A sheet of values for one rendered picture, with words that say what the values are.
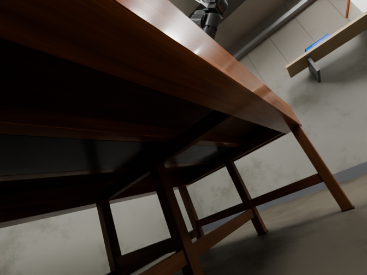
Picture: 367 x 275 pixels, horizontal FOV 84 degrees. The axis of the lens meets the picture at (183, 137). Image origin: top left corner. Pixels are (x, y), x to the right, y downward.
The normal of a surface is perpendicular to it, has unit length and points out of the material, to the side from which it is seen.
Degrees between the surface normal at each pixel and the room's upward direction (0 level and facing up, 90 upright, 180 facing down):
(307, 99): 90
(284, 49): 90
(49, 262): 90
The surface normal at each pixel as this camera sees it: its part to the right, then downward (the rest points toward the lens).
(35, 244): 0.73, -0.49
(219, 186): -0.58, -0.09
